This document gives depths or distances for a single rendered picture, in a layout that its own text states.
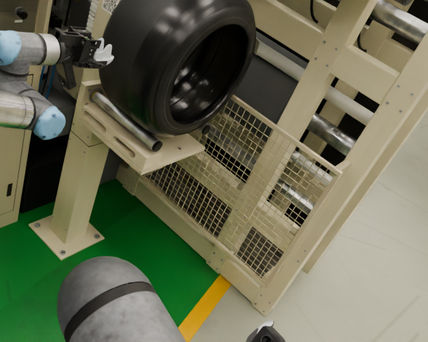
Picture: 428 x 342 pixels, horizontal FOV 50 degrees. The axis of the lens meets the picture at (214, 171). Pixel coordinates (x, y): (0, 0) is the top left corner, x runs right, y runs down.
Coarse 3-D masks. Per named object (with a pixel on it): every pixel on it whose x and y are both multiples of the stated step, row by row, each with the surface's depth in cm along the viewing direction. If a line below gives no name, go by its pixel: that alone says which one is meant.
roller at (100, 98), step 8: (96, 96) 169; (104, 96) 169; (104, 104) 168; (112, 104) 167; (112, 112) 166; (120, 112) 165; (120, 120) 165; (128, 120) 163; (128, 128) 163; (136, 128) 162; (136, 136) 163; (144, 136) 160; (152, 136) 160; (152, 144) 158; (160, 144) 160
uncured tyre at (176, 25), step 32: (128, 0) 138; (160, 0) 135; (192, 0) 134; (224, 0) 139; (128, 32) 136; (160, 32) 132; (192, 32) 133; (224, 32) 177; (128, 64) 138; (160, 64) 134; (192, 64) 187; (224, 64) 182; (128, 96) 144; (160, 96) 141; (192, 96) 184; (224, 96) 174; (160, 128) 153; (192, 128) 169
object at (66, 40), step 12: (60, 36) 111; (72, 36) 113; (84, 36) 119; (60, 48) 111; (72, 48) 116; (84, 48) 116; (96, 48) 119; (60, 60) 113; (72, 60) 118; (84, 60) 119
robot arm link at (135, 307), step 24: (120, 288) 51; (144, 288) 53; (96, 312) 49; (120, 312) 49; (144, 312) 50; (72, 336) 50; (96, 336) 48; (120, 336) 47; (144, 336) 48; (168, 336) 49
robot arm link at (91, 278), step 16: (112, 256) 58; (80, 272) 54; (96, 272) 53; (112, 272) 53; (128, 272) 54; (64, 288) 53; (80, 288) 51; (96, 288) 51; (112, 288) 67; (64, 304) 52; (80, 304) 50; (64, 320) 51; (64, 336) 54
